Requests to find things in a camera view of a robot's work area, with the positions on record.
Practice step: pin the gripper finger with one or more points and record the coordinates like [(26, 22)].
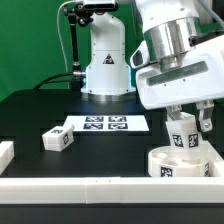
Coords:
[(174, 113), (205, 109)]

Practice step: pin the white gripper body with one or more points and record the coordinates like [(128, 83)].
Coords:
[(201, 77)]

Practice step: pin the white round stool seat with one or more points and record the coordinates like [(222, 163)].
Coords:
[(163, 163)]

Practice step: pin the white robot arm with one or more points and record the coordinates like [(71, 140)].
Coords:
[(174, 60)]

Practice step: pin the white marker sheet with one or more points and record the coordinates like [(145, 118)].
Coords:
[(131, 123)]

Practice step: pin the white U-shaped fence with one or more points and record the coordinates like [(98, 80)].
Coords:
[(111, 190)]

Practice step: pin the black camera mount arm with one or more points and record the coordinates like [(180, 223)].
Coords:
[(77, 16)]

